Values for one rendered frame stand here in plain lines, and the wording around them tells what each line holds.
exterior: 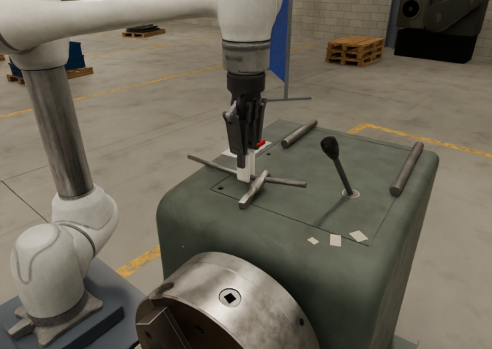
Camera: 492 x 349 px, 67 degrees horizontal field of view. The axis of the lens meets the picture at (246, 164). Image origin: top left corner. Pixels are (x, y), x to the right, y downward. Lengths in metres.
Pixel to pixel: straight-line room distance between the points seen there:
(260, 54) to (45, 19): 0.41
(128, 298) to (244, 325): 0.78
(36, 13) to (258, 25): 0.42
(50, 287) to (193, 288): 0.57
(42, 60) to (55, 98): 0.10
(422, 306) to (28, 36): 2.24
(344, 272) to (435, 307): 1.86
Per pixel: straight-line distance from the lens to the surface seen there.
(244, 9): 0.66
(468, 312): 2.54
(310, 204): 0.76
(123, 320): 1.25
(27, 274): 1.10
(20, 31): 0.86
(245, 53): 0.68
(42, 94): 1.08
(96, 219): 1.20
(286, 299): 0.63
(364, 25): 11.40
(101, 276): 1.41
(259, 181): 0.77
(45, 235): 1.10
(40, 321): 1.20
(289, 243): 0.66
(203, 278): 0.62
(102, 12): 0.81
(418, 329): 2.32
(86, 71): 7.81
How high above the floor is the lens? 1.66
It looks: 27 degrees down
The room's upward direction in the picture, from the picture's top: straight up
